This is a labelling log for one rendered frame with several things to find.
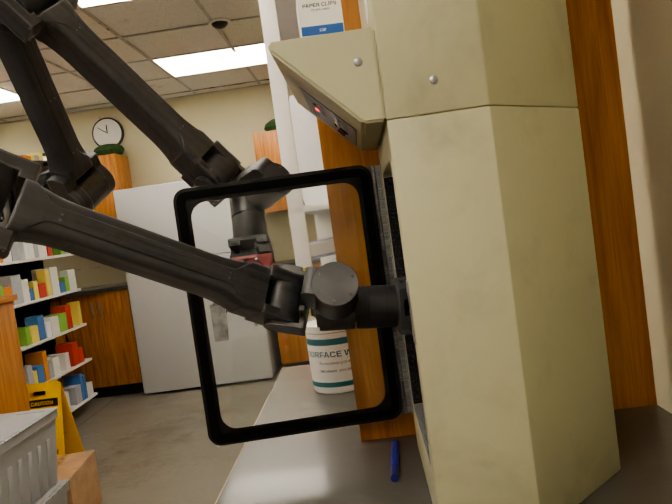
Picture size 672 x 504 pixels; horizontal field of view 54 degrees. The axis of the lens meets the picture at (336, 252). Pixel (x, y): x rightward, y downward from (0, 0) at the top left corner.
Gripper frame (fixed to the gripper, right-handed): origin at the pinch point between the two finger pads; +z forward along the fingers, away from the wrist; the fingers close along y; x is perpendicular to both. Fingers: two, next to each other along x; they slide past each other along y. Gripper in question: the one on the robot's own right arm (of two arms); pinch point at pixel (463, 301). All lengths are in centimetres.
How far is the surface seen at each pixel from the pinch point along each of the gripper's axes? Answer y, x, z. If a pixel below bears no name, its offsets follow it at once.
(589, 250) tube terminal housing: -5.9, -6.2, 15.1
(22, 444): 174, 67, -141
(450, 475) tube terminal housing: -17.0, 17.0, -5.9
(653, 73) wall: 12.1, -31.7, 33.5
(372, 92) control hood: -17.7, -24.9, -12.3
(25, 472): 175, 79, -142
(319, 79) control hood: -17.4, -26.6, -17.8
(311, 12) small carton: -12.4, -35.4, -18.2
